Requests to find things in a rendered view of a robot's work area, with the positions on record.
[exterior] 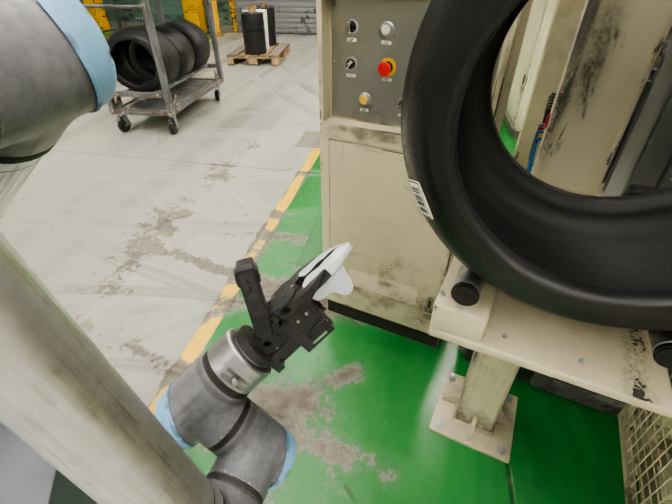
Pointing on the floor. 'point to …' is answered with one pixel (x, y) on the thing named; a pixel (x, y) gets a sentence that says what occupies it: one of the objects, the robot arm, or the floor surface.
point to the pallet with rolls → (259, 38)
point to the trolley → (161, 65)
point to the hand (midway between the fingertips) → (341, 247)
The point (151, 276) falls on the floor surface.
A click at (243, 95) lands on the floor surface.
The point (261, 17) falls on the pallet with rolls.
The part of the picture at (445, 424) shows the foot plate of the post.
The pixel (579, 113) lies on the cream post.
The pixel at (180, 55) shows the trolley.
